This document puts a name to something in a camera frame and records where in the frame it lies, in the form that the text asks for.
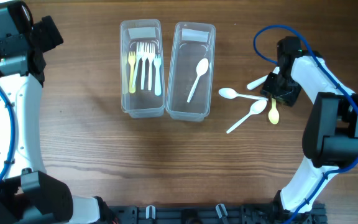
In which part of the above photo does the clear right plastic container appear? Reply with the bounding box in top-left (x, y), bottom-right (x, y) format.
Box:
top-left (166, 22), bottom-right (216, 122)

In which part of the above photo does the white spoon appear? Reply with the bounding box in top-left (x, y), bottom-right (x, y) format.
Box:
top-left (218, 88), bottom-right (268, 101)
top-left (226, 100), bottom-right (267, 134)
top-left (247, 67), bottom-right (280, 90)
top-left (186, 58), bottom-right (209, 103)

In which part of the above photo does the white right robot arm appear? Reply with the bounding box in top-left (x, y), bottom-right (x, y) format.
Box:
top-left (260, 36), bottom-right (358, 213)

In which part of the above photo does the light blue plastic fork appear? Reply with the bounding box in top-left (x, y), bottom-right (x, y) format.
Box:
top-left (154, 54), bottom-right (162, 96)

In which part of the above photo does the yellow plastic spoon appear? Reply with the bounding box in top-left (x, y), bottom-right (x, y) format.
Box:
top-left (268, 98), bottom-right (280, 124)

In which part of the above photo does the clear plastic container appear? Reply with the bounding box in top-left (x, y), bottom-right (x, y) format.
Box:
top-left (120, 19), bottom-right (165, 118)
top-left (166, 22), bottom-right (216, 122)

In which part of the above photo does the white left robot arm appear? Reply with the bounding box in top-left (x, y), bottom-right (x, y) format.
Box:
top-left (0, 1), bottom-right (104, 223)

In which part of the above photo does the clear left plastic container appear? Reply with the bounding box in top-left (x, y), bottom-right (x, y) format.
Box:
top-left (120, 19), bottom-right (165, 118)

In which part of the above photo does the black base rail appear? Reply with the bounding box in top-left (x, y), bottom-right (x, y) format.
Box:
top-left (110, 203), bottom-right (328, 224)

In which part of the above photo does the white plastic fork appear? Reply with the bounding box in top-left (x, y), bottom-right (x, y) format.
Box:
top-left (132, 42), bottom-right (144, 89)
top-left (140, 42), bottom-right (149, 90)
top-left (147, 43), bottom-right (155, 91)

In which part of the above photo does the yellow plastic fork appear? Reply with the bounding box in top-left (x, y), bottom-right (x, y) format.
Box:
top-left (128, 51), bottom-right (136, 93)

